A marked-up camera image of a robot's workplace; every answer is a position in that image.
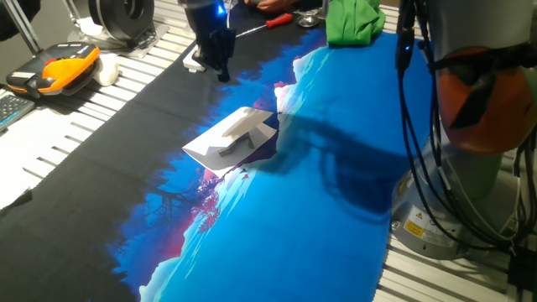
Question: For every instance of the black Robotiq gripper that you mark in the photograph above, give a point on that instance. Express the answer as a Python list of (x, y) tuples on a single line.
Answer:
[(205, 21)]

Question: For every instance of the white paper sheet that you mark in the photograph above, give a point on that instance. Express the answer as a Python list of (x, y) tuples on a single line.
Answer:
[(207, 144)]

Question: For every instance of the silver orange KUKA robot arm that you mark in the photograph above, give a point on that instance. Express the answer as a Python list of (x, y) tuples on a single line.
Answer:
[(465, 25)]

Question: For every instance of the dark sleeved forearm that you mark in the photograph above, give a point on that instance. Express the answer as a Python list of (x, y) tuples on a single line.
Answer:
[(14, 19)]

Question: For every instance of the seated person's left hand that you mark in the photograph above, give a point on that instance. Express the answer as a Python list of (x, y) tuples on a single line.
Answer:
[(270, 4)]

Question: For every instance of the small silver metal dish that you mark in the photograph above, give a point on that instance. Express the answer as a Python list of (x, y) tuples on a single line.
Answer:
[(308, 20)]

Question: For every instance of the black round fan housing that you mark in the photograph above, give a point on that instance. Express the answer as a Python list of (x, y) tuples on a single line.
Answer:
[(119, 17)]

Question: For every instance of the white rounded lump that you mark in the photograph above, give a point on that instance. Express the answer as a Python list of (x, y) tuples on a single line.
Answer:
[(107, 69)]

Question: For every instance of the green cloth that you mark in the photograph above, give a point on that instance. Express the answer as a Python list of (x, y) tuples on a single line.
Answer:
[(352, 23)]

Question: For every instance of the orange black teach pendant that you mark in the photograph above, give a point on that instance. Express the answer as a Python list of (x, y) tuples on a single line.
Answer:
[(63, 69)]

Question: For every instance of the blue black printed cloth mat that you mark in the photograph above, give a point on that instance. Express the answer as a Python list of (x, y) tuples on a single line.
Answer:
[(293, 230)]

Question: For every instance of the dark computer keyboard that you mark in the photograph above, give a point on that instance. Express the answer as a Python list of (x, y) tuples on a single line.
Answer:
[(10, 109)]

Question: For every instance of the grey fan base plate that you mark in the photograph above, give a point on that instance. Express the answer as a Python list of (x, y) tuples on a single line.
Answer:
[(144, 44)]

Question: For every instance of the grey metal bracket weight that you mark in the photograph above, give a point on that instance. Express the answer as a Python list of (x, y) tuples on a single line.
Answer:
[(236, 144)]

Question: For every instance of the slanted aluminium frame post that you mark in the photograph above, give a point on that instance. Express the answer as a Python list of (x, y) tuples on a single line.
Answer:
[(23, 27)]

